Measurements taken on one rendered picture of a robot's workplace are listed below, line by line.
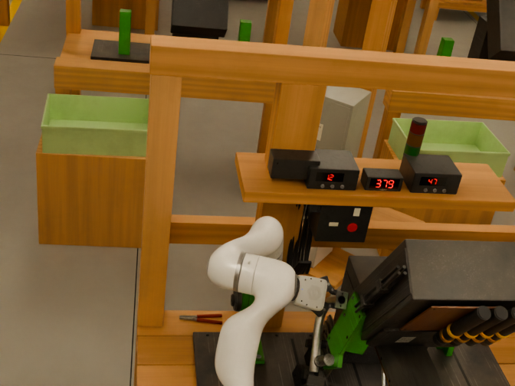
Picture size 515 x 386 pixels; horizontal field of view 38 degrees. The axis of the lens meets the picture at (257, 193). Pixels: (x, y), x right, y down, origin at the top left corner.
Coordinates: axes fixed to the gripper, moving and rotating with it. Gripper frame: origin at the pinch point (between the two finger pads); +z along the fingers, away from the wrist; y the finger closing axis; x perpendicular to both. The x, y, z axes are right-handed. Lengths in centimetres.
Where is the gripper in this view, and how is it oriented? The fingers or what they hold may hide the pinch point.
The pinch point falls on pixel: (336, 299)
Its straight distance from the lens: 242.0
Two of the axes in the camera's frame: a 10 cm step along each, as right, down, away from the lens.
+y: 1.9, -9.5, 2.5
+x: -3.6, 1.7, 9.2
